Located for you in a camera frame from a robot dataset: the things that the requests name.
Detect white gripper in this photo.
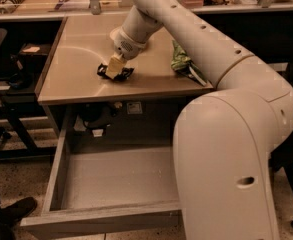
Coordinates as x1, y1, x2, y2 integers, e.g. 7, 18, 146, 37
105, 27, 147, 79

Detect black rxbar chocolate wrapper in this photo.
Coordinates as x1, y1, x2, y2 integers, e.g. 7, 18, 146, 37
97, 64, 134, 82

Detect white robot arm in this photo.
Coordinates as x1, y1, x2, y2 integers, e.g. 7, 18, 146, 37
108, 0, 293, 240

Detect open grey wooden drawer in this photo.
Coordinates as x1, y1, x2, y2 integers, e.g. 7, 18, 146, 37
21, 116, 179, 240

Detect green chip bag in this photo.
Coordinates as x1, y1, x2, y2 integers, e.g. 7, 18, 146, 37
171, 40, 208, 86

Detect black box with label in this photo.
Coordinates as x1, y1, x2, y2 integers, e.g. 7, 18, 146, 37
18, 43, 51, 72

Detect black shoe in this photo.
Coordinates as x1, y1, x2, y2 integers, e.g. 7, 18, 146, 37
0, 197, 37, 226

